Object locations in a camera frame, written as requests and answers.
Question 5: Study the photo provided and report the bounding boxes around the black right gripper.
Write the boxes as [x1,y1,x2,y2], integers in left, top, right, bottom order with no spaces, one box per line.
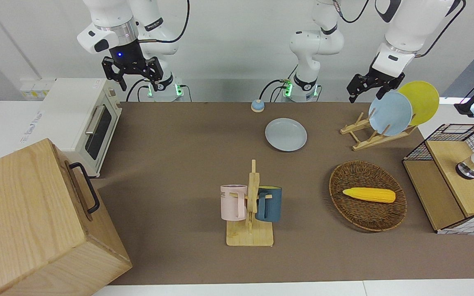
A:
[102,40,164,92]

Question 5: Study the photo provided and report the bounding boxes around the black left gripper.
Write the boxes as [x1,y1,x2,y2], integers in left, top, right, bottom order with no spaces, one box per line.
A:
[347,66,405,103]

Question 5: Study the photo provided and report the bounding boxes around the gray plate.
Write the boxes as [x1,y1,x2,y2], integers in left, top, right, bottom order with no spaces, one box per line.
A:
[265,118,308,152]

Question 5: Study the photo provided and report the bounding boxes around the light blue plate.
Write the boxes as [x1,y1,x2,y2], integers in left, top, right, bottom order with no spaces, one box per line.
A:
[369,91,413,136]

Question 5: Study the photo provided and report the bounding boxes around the wooden plate rack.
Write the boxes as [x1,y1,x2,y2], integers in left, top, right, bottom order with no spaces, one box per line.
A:
[340,109,418,151]

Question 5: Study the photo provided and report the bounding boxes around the yellow plate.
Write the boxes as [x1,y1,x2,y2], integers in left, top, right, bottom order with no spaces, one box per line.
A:
[397,81,440,126]

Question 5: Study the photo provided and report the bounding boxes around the white toaster oven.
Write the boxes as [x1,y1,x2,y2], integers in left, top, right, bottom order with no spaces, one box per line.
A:
[20,78,122,178]

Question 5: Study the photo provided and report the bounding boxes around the brown table mat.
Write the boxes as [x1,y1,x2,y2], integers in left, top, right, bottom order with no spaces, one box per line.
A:
[91,102,474,285]

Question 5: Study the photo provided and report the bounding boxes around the yellow corn cob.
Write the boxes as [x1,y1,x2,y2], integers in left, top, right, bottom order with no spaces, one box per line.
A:
[342,187,396,204]

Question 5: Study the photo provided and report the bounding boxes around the brown wicker basket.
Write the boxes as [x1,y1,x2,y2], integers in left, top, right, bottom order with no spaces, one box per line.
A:
[329,160,407,232]

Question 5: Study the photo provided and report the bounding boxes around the dark blue mug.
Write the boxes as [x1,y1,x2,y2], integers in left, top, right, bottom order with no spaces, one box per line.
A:
[256,186,283,223]

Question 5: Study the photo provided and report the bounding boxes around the pink mug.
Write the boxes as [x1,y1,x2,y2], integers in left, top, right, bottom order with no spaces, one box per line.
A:
[220,185,248,221]

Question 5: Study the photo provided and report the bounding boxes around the large wooden box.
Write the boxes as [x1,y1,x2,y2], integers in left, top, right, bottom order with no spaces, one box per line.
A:
[0,138,132,296]

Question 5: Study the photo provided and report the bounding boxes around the wooden mug stand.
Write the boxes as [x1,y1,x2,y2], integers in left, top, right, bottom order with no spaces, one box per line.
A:
[226,160,274,247]

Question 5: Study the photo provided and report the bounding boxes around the black right base cable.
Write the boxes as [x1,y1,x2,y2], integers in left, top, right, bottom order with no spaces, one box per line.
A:
[126,78,151,102]

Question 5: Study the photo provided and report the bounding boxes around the black base cable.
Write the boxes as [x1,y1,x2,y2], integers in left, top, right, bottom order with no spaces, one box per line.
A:
[126,78,151,102]
[260,78,294,102]

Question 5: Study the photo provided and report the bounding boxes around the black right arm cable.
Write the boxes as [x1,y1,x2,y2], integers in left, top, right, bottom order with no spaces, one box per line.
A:
[138,0,191,44]

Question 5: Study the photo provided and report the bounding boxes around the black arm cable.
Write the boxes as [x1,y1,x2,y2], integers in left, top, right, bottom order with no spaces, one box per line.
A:
[138,0,191,44]
[415,0,467,58]

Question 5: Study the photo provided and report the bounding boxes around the black left shoulder cable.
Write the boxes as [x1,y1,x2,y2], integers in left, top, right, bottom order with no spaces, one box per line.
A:
[333,0,370,23]

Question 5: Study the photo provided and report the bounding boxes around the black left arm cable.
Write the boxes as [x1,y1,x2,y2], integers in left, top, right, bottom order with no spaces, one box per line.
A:
[415,0,467,58]

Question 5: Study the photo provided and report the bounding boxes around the black left base cable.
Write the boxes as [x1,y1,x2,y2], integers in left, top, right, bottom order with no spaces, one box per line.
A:
[260,78,294,102]

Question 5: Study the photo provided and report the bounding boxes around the wire and wood shelf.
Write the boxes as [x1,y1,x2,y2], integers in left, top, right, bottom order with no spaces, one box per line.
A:
[402,123,474,235]

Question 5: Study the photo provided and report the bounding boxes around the black box handle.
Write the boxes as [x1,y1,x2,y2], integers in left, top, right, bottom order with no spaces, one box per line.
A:
[69,162,100,214]

